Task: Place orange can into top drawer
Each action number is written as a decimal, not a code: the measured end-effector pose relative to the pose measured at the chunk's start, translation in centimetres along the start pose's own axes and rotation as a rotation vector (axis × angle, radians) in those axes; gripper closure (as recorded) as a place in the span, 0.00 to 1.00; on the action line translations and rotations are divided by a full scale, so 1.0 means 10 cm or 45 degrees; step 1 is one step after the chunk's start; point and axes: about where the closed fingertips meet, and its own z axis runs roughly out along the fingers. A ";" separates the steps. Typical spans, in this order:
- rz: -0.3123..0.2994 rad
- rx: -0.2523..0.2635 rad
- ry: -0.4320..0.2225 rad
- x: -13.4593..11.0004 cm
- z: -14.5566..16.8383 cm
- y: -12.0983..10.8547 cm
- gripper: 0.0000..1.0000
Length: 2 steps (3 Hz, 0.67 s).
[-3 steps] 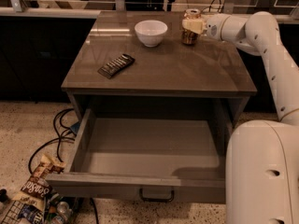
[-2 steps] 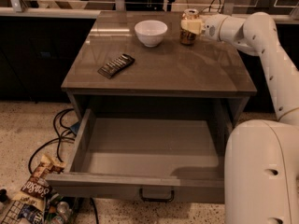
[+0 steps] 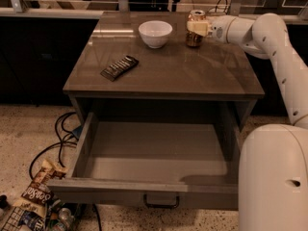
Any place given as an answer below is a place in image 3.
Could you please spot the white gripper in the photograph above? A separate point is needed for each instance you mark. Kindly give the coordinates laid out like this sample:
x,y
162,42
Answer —
x,y
218,28

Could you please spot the orange soda can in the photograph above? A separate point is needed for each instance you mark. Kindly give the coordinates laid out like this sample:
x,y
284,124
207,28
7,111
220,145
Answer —
x,y
192,39

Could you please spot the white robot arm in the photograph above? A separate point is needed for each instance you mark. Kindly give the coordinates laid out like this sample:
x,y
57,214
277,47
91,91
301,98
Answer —
x,y
273,165

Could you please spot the grey cabinet with glossy top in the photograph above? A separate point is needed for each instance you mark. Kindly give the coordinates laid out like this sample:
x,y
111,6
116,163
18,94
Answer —
x,y
214,71

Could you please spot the open grey top drawer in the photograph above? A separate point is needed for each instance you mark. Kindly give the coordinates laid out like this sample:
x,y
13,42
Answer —
x,y
118,163

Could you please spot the silver can in basket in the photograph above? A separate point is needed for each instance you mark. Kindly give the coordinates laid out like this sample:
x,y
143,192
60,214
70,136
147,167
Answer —
x,y
66,217

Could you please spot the white ceramic bowl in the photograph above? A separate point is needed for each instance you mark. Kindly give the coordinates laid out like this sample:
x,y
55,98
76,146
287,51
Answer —
x,y
155,33

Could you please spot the dark snack bar packet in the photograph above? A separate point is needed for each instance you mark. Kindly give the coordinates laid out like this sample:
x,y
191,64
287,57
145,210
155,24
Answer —
x,y
114,70

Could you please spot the brown chip bag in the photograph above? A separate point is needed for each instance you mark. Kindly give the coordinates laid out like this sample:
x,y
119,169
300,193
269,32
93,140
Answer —
x,y
37,194

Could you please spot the black drawer handle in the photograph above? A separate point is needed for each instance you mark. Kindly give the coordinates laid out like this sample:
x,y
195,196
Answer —
x,y
161,203

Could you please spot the grey railing frame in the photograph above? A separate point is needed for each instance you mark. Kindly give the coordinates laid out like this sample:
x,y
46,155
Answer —
x,y
122,4

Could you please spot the wire basket with snacks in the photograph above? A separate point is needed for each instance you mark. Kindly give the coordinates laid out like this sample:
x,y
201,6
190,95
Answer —
x,y
21,220

